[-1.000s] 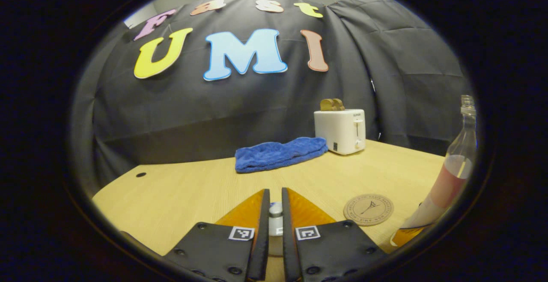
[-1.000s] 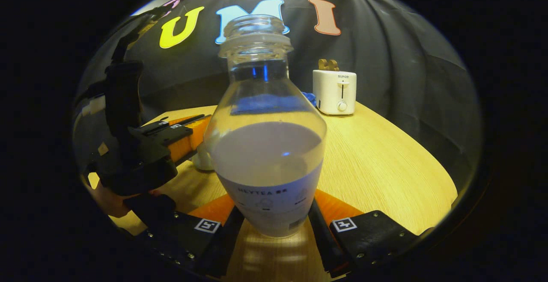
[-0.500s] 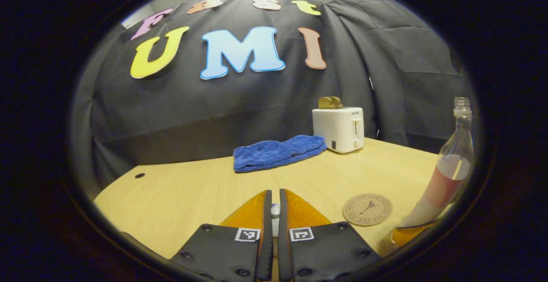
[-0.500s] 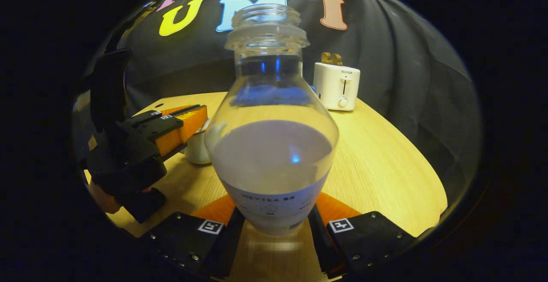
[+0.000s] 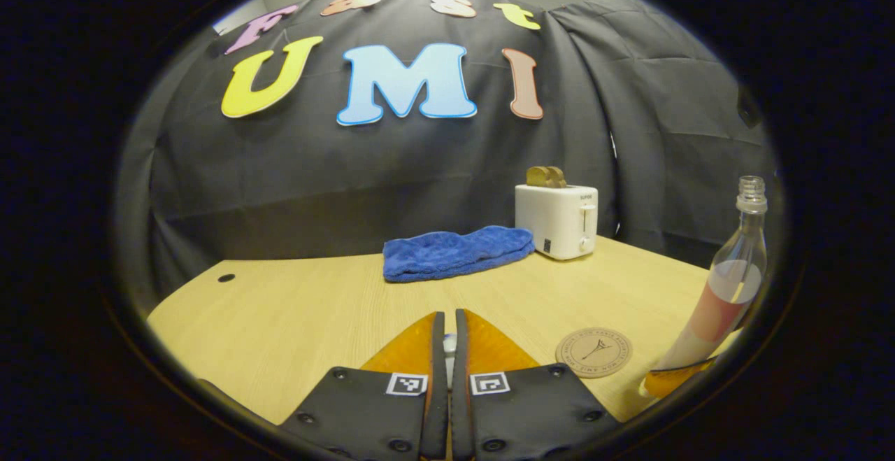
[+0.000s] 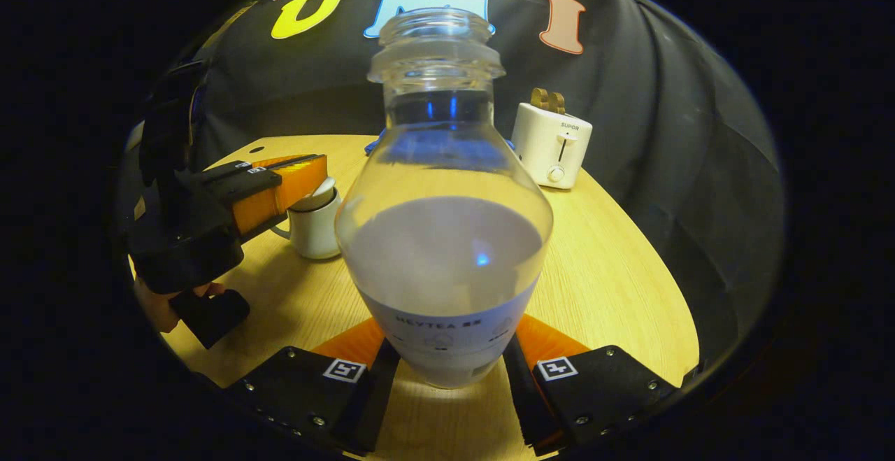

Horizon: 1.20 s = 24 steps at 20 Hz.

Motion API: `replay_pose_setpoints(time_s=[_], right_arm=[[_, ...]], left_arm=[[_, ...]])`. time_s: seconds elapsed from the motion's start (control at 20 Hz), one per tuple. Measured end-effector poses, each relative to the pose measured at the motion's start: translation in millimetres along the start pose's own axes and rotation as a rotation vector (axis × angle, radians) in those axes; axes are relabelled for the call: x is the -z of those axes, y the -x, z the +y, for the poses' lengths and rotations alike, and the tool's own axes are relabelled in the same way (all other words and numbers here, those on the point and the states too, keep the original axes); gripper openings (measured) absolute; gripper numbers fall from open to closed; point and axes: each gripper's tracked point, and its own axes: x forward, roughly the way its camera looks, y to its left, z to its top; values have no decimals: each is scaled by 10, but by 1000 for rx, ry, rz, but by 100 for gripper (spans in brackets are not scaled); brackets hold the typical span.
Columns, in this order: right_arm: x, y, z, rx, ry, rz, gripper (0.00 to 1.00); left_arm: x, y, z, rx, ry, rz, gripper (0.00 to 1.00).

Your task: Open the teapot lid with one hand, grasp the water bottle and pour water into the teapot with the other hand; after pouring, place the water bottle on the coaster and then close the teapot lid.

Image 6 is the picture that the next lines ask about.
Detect white ceramic teacup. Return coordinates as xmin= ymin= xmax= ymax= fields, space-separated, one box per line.
xmin=271 ymin=188 xmax=343 ymax=260

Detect white toaster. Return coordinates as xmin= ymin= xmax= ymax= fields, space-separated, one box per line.
xmin=512 ymin=102 xmax=594 ymax=190

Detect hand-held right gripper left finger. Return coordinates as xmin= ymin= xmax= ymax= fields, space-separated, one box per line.
xmin=224 ymin=318 xmax=401 ymax=456

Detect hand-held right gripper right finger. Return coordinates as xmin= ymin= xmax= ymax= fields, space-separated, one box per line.
xmin=502 ymin=313 xmax=679 ymax=456

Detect white teacup lid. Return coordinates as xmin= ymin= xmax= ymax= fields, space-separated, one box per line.
xmin=290 ymin=178 xmax=338 ymax=213

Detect clear plastic water bottle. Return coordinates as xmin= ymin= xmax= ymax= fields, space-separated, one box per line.
xmin=334 ymin=8 xmax=554 ymax=390

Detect blue folded towel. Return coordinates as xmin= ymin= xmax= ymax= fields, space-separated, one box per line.
xmin=364 ymin=129 xmax=517 ymax=157

